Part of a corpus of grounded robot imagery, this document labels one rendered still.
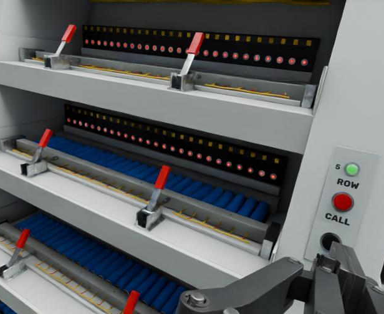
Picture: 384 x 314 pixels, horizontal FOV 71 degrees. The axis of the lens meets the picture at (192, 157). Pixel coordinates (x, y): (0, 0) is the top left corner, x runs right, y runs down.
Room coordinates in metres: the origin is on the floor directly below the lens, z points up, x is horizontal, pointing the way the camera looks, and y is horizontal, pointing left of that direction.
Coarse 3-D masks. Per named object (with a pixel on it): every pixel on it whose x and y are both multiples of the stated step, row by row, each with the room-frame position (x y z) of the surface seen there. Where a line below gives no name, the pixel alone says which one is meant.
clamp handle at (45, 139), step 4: (44, 132) 0.51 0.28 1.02; (48, 132) 0.51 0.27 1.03; (52, 132) 0.51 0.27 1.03; (44, 136) 0.51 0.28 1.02; (48, 136) 0.51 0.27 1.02; (44, 140) 0.50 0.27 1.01; (48, 140) 0.51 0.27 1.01; (40, 144) 0.50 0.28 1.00; (44, 144) 0.50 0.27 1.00; (40, 148) 0.50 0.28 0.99; (36, 152) 0.50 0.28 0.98; (40, 152) 0.50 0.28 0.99; (36, 156) 0.50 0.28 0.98; (32, 160) 0.50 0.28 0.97; (36, 160) 0.50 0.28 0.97
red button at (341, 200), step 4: (336, 196) 0.27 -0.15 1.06; (340, 196) 0.27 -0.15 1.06; (344, 196) 0.27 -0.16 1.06; (348, 196) 0.27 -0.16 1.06; (336, 200) 0.27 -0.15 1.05; (340, 200) 0.27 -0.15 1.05; (344, 200) 0.27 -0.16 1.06; (348, 200) 0.27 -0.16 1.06; (336, 204) 0.27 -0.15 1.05; (340, 204) 0.27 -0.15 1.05; (344, 204) 0.27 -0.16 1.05; (348, 204) 0.27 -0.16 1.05; (340, 208) 0.27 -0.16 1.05; (344, 208) 0.27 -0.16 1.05; (348, 208) 0.27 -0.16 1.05
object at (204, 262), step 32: (0, 128) 0.58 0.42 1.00; (32, 128) 0.65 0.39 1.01; (64, 128) 0.69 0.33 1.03; (0, 160) 0.54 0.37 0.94; (160, 160) 0.57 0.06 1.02; (32, 192) 0.47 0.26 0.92; (64, 192) 0.45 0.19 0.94; (96, 192) 0.46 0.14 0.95; (96, 224) 0.41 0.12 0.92; (128, 224) 0.38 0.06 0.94; (160, 224) 0.39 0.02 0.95; (160, 256) 0.36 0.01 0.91; (192, 256) 0.33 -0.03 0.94; (224, 256) 0.34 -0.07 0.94; (256, 256) 0.35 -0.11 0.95
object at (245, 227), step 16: (32, 144) 0.58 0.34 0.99; (64, 160) 0.53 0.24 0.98; (80, 160) 0.52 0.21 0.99; (80, 176) 0.49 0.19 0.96; (96, 176) 0.49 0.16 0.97; (112, 176) 0.48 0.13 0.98; (128, 176) 0.48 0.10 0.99; (128, 192) 0.45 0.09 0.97; (144, 192) 0.45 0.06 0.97; (176, 208) 0.43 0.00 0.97; (192, 208) 0.41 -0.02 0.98; (208, 208) 0.40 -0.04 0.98; (224, 224) 0.39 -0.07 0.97; (240, 224) 0.38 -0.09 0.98; (256, 224) 0.37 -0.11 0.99; (256, 240) 0.37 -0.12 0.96
